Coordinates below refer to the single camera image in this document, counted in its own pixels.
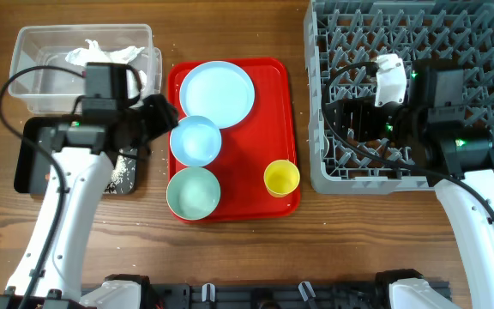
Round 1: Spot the white rice pile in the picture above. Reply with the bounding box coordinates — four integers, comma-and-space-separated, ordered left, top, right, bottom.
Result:
105, 156, 137, 195

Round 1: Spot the light blue bowl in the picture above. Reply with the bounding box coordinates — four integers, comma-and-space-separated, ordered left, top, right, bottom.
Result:
170, 116, 222, 167

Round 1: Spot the white napkin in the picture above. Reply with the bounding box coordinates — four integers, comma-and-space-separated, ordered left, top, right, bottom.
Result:
64, 39, 150, 93

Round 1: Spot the light green bowl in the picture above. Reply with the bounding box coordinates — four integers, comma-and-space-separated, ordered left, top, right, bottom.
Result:
166, 167, 221, 221

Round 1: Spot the light blue plate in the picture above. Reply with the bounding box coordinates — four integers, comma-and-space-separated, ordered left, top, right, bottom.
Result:
179, 61, 256, 129

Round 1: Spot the yellow plastic cup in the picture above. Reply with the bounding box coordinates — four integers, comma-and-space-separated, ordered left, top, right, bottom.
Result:
263, 160, 300, 197

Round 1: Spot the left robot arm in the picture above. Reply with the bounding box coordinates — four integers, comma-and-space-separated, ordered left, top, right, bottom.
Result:
0, 62, 178, 309

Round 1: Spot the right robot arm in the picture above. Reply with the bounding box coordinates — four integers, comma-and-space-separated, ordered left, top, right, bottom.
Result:
320, 54, 494, 308

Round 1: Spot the black waste tray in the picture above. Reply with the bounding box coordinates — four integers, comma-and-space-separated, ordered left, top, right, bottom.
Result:
13, 116, 141, 195

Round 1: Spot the grey dishwasher rack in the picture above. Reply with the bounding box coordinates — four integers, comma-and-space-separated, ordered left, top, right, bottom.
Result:
303, 1, 494, 195

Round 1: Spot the red serving tray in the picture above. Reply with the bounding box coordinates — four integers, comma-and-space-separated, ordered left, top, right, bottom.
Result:
168, 58, 300, 222

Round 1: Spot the clear plastic bin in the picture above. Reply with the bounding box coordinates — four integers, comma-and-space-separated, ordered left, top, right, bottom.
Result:
9, 24, 162, 114

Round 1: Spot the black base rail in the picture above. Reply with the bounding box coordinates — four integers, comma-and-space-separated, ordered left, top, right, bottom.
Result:
153, 282, 384, 308

